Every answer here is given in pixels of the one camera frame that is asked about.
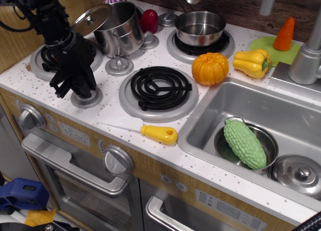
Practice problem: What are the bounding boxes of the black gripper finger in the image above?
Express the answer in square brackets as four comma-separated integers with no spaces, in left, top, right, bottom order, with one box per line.
[72,67,96,97]
[50,70,73,98]

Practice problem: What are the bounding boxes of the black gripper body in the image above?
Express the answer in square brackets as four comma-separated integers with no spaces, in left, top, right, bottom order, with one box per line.
[46,31,94,76]

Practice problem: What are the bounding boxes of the grey stove knob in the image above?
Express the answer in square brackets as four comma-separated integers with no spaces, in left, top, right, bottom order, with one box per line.
[158,10,178,28]
[140,31,159,50]
[105,56,134,76]
[71,88,103,109]

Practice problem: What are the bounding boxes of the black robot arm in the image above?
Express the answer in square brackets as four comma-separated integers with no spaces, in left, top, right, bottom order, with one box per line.
[1,0,96,98]

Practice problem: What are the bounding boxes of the grey back stove knob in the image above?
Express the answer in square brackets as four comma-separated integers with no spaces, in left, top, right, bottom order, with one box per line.
[158,10,178,28]

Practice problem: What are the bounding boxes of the left black burner coil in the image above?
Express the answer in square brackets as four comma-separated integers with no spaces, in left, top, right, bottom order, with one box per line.
[40,44,97,72]

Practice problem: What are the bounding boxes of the black burner coil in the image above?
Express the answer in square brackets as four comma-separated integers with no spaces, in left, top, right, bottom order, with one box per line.
[40,44,97,72]
[130,66,193,111]
[174,31,230,56]

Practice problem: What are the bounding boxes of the steel pot lid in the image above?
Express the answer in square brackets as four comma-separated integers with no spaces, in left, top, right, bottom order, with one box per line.
[71,4,112,36]

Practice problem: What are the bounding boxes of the left grey oven dial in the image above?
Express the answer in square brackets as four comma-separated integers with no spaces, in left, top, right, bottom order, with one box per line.
[18,103,46,131]

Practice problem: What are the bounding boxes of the grey oven dial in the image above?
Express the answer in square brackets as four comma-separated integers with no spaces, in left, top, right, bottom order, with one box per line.
[103,145,134,175]
[18,103,46,131]

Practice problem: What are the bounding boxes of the tall steel stock pot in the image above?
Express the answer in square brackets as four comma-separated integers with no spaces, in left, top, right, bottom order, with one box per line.
[94,1,144,58]

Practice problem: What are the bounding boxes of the front black burner coil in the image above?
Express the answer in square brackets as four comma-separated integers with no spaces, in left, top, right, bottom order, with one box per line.
[130,66,193,111]

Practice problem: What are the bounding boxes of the right grey oven dial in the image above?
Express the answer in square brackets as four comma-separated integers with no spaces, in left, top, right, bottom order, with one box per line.
[103,145,134,175]

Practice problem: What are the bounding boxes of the dark red toy vegetable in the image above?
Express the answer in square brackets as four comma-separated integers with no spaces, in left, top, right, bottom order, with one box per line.
[139,9,158,34]

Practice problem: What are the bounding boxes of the shallow steel saucepan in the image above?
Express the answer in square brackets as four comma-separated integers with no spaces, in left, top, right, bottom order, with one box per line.
[175,8,226,47]

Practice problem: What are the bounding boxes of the blue clamp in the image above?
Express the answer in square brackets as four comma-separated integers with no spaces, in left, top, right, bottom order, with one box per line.
[1,178,50,211]

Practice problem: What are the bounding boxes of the orange toy pumpkin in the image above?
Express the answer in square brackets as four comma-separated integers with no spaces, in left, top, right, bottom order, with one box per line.
[192,52,229,86]

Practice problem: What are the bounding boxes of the rear black burner coil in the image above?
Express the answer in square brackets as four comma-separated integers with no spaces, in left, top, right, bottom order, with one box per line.
[174,31,230,56]

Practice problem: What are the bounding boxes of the yellow toy bell pepper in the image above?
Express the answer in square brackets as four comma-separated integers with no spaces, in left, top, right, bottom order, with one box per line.
[233,49,270,79]

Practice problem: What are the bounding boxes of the green toy bitter gourd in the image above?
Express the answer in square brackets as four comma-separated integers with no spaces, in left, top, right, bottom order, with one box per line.
[223,119,267,170]

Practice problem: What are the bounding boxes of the small steel pot in sink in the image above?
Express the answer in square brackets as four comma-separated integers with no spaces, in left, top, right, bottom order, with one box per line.
[214,117,278,175]

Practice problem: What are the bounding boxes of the orange toy carrot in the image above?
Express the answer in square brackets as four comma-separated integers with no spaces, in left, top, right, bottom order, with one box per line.
[273,17,295,51]

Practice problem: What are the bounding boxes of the grey toy sink basin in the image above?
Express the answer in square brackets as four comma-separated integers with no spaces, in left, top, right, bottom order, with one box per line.
[178,78,320,209]

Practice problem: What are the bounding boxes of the grey toy faucet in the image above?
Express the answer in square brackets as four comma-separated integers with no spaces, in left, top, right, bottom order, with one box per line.
[259,0,320,85]

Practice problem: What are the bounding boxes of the steel lidded pot in sink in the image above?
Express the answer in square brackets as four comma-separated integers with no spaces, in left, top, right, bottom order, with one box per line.
[267,155,320,200]

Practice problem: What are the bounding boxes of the black cable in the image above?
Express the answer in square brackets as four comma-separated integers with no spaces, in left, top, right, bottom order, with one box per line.
[0,5,37,32]

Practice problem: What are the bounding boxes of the grey oven door handle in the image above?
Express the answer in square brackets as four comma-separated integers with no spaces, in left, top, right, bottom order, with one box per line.
[22,134,128,198]

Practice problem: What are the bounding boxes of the yellow handled toy knife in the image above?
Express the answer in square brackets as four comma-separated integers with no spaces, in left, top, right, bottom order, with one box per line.
[97,116,178,145]

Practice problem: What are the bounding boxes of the grey dishwasher door handle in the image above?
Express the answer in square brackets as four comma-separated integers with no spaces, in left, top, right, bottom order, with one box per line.
[145,196,193,231]

